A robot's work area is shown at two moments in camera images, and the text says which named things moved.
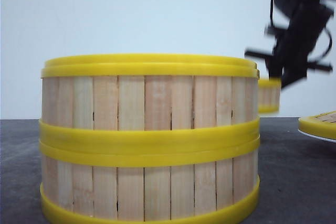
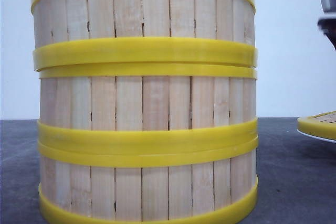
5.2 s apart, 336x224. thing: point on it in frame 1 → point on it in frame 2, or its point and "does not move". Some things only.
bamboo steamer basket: [180, 181] does not move
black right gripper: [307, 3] → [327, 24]
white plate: [334, 141] does not move
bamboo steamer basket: [269, 94] → [85, 19]
